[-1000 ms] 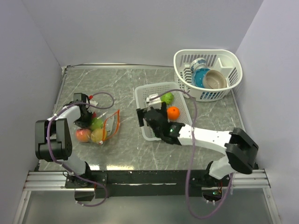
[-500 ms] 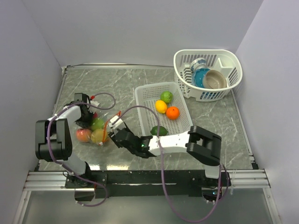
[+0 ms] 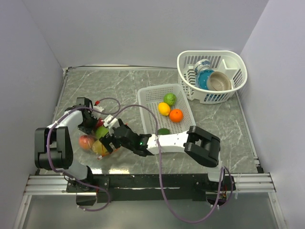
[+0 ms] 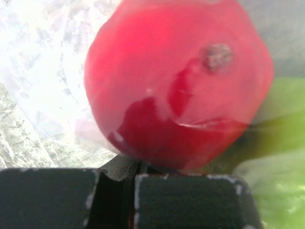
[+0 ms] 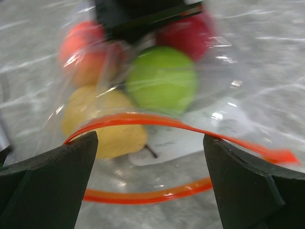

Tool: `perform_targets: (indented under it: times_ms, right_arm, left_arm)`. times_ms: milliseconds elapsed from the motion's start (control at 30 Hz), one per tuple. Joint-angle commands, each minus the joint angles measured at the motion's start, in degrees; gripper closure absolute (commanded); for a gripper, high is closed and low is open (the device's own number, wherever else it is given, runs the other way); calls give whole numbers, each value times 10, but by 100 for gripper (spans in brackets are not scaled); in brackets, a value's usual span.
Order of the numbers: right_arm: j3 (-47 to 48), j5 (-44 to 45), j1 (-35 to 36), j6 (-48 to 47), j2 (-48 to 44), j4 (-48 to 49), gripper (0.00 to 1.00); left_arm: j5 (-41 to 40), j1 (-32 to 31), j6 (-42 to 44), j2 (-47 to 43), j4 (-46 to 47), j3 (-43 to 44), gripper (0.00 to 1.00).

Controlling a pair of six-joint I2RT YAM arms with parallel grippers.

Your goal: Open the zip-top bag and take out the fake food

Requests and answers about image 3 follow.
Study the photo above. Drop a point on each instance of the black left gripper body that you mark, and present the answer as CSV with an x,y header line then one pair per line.
x,y
88,125

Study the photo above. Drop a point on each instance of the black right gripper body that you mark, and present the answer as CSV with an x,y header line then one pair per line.
x,y
127,146

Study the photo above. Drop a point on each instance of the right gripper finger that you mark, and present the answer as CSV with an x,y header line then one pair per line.
x,y
106,141
113,144

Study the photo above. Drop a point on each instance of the tan fake pear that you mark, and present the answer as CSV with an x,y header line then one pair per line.
x,y
99,149

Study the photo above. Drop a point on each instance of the clear zip top bag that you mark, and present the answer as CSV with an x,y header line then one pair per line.
x,y
93,135

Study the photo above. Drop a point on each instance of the pink red fake peach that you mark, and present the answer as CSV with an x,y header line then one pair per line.
x,y
86,142

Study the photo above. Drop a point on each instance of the dark green fake lime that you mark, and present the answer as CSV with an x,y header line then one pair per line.
x,y
163,131

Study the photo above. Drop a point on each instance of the white perforated plastic tray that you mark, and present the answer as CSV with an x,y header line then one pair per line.
x,y
152,120

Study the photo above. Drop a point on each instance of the yellow fake lemon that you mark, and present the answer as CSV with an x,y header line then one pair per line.
x,y
164,109

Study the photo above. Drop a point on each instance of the fake orange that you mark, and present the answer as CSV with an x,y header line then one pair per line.
x,y
176,115

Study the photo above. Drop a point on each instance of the light green bumpy fruit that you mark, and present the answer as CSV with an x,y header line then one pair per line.
x,y
170,99

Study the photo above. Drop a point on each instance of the green fake apple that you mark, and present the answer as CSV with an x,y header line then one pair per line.
x,y
101,132

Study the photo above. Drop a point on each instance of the red fake apple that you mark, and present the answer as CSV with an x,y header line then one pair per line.
x,y
99,123

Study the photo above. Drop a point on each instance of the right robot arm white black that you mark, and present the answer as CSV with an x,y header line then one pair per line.
x,y
202,146

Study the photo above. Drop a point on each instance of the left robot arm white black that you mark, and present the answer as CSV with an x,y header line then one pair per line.
x,y
53,148

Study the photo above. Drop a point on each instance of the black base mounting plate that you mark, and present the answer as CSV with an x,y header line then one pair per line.
x,y
127,187

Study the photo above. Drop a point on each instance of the teal bowl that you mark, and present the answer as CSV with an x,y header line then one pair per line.
x,y
202,79

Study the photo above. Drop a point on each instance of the blue white porcelain cup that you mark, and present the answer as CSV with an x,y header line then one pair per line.
x,y
201,65

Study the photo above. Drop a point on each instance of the white oval dish basket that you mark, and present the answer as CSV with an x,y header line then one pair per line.
x,y
227,62

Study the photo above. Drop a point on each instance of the beige ceramic bowl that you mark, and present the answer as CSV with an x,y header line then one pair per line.
x,y
218,81

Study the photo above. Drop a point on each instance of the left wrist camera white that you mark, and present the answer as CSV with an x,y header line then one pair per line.
x,y
97,110

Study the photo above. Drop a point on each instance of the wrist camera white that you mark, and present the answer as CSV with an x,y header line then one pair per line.
x,y
97,110
111,122

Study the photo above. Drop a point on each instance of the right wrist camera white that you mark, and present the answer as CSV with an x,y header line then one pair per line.
x,y
111,122

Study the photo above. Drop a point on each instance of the aluminium rail frame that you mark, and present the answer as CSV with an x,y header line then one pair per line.
x,y
254,204

